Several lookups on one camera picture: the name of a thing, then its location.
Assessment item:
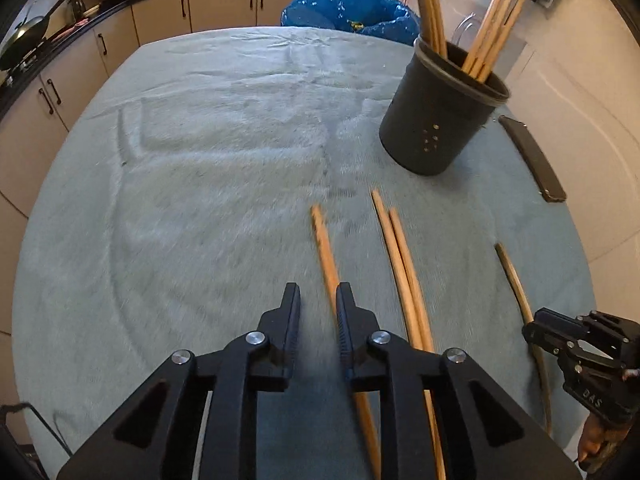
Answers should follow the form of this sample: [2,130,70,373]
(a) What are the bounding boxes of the black kitchen countertop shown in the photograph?
[0,0,331,121]

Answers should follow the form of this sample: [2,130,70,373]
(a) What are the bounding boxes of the blue plastic bag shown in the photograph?
[280,0,421,47]

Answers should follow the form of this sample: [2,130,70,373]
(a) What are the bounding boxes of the black flat rectangular object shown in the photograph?
[498,115,568,204]

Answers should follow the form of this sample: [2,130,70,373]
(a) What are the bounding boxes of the black perforated utensil holder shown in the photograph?
[378,35,511,177]

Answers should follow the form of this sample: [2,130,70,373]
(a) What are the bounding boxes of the beige kitchen cabinets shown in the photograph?
[0,0,331,341]

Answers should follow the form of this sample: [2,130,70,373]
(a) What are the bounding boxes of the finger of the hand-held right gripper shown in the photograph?
[522,310,583,356]

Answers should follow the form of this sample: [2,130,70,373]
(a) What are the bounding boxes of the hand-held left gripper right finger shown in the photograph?
[335,281,583,480]

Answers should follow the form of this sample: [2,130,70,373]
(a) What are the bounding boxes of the pink cloth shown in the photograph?
[50,20,91,41]

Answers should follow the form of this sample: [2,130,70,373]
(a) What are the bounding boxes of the person's right hand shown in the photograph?
[580,417,616,466]

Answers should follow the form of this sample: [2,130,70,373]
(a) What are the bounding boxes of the grey-blue tablecloth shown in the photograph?
[11,27,598,480]

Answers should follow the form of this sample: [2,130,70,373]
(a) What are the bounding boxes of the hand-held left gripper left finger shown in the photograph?
[56,282,302,480]

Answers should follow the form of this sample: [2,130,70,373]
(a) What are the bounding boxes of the black wok with lid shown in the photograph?
[0,0,76,71]

